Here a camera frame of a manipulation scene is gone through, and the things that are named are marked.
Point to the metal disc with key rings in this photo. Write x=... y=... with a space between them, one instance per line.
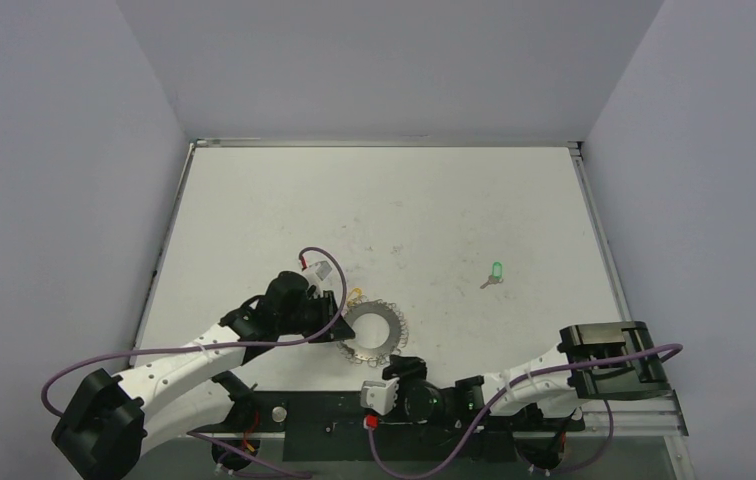
x=380 y=331

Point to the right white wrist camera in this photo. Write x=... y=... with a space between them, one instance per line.
x=379 y=396

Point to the aluminium frame rail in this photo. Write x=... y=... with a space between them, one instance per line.
x=650 y=414

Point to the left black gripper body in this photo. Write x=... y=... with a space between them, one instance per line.
x=314 y=310

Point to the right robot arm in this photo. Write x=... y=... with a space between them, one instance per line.
x=606 y=361

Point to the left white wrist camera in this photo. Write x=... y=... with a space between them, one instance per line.
x=317 y=273

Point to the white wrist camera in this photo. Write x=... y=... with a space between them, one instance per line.
x=317 y=273
x=379 y=396

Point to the key with green tag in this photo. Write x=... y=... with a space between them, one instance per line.
x=495 y=277

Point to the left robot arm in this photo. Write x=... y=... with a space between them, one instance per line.
x=112 y=420

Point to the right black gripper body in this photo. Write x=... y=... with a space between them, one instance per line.
x=402 y=369

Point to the key with yellow tag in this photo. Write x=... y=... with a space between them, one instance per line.
x=355 y=297

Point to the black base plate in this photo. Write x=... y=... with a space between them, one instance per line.
x=490 y=442

